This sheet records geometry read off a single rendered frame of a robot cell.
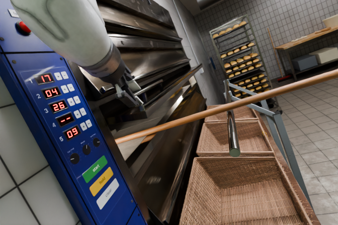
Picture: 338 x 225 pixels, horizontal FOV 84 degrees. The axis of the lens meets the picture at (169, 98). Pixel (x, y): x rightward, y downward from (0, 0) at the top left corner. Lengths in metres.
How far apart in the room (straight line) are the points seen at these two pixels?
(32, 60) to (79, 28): 0.22
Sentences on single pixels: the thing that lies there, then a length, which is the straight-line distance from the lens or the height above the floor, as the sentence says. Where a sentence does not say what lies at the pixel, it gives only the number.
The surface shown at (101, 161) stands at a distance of 0.58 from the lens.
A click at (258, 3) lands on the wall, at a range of 5.98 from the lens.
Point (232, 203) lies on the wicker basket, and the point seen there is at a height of 0.59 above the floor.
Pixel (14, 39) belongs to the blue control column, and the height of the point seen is 1.63.
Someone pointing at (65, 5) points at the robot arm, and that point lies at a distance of 0.34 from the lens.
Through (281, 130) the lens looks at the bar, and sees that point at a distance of 1.34.
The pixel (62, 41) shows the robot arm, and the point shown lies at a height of 1.55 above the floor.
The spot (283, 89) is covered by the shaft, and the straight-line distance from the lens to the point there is 0.86.
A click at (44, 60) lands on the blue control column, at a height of 1.58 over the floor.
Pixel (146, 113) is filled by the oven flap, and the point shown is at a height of 1.34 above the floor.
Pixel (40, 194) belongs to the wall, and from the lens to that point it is 0.50.
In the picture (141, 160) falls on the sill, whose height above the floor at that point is 1.16.
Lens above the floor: 1.44
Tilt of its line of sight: 8 degrees down
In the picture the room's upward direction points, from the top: 23 degrees counter-clockwise
